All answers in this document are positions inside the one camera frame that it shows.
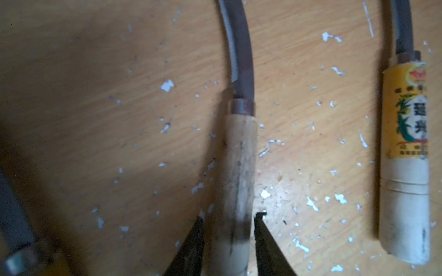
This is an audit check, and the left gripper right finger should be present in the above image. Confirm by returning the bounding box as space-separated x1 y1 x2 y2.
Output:
254 212 297 276

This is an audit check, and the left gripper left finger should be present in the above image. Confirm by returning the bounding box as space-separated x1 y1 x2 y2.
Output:
163 216 205 276

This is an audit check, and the small sickle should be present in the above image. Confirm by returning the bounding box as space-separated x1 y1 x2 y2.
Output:
0 168 70 276
208 1 258 276
379 1 430 265

